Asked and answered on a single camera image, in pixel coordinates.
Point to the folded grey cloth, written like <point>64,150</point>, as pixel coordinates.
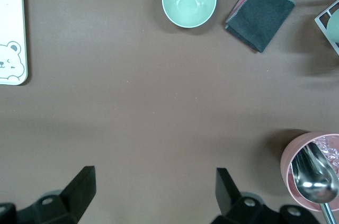
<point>260,14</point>

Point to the metal scoop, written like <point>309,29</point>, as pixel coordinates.
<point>315,184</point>

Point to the clear ice pieces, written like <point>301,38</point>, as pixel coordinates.
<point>331,150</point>

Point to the pale green cup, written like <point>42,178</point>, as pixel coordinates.
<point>334,26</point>

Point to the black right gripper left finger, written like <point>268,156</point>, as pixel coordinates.
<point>76,195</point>

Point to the cream bear print tray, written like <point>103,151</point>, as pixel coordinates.
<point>10,17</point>

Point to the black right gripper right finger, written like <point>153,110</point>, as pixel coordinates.
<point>227,197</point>

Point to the pink bowl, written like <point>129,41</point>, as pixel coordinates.
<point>287,165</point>

